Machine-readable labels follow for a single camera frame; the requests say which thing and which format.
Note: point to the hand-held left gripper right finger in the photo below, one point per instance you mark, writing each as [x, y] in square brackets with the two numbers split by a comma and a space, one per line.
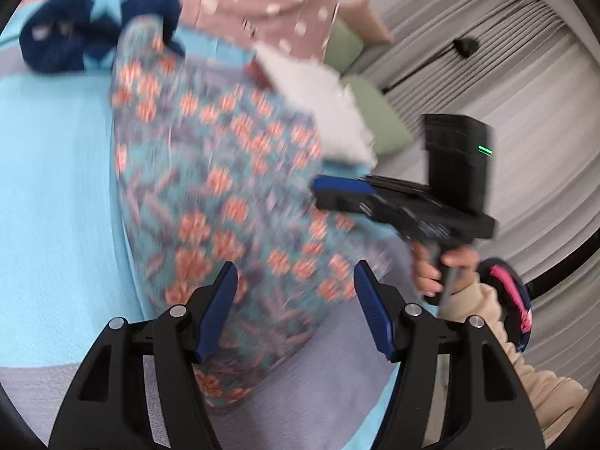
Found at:
[375, 314]

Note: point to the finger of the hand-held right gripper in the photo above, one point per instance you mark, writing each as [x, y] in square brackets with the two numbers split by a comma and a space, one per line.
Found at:
[356, 206]
[342, 186]

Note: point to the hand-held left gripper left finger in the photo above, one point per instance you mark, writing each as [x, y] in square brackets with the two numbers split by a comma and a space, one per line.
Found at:
[216, 309]

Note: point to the floral long-sleeved shirt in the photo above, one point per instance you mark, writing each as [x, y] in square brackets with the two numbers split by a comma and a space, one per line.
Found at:
[225, 159]

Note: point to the person's right forearm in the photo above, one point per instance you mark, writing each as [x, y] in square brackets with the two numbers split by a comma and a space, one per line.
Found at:
[539, 384]

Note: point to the person's right hand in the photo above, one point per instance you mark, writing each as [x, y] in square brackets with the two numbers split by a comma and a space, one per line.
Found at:
[424, 276]

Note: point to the white folded garment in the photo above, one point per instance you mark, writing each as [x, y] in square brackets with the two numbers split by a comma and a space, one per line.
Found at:
[314, 98]

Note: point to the black floor lamp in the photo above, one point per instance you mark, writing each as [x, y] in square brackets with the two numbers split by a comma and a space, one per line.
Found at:
[466, 47]

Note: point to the grey curtain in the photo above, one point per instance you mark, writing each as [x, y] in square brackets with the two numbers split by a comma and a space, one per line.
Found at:
[539, 79]

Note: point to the green ribbed pillow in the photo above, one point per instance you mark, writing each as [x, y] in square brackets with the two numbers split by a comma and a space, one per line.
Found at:
[344, 44]

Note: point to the pink pillow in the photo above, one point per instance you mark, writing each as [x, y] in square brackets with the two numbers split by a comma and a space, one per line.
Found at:
[365, 21]

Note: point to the blue patterned bedsheet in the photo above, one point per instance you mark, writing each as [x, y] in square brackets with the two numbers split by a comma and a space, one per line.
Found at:
[51, 197]

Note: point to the pink polka dot cloth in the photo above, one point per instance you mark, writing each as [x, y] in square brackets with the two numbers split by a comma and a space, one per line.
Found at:
[243, 0]

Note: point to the navy star-print garment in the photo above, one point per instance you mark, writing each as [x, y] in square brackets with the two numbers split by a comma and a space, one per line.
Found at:
[61, 33]

